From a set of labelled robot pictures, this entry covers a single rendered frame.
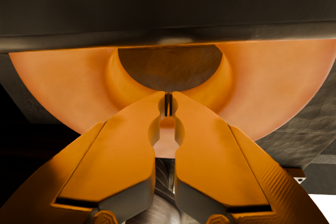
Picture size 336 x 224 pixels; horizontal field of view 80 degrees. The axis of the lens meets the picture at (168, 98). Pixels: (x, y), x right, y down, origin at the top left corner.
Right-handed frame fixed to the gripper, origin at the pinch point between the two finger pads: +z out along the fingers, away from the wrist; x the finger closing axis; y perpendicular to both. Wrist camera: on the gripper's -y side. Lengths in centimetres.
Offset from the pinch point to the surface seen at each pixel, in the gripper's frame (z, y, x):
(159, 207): 6.6, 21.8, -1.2
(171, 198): 8.5, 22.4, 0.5
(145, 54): 5.4, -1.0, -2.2
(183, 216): 10.9, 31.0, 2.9
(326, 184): 471, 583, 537
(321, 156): 363, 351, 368
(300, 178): 16.8, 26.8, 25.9
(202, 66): 5.7, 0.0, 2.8
